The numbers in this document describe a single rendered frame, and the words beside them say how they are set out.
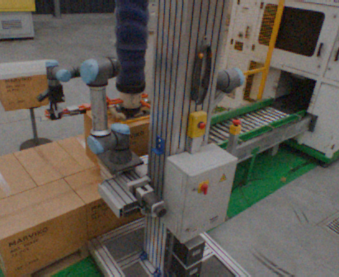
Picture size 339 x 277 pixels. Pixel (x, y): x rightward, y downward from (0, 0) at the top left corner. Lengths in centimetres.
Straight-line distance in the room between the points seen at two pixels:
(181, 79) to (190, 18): 28
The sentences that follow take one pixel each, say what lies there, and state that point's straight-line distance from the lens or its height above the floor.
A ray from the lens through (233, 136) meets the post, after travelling 276.
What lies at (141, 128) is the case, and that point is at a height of 104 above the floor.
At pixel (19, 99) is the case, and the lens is 385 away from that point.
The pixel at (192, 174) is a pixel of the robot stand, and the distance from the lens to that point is 163.
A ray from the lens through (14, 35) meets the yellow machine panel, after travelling 977.
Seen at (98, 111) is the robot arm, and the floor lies 141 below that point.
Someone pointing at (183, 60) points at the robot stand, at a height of 175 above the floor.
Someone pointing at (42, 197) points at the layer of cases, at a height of 54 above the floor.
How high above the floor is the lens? 215
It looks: 30 degrees down
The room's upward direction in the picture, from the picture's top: 5 degrees clockwise
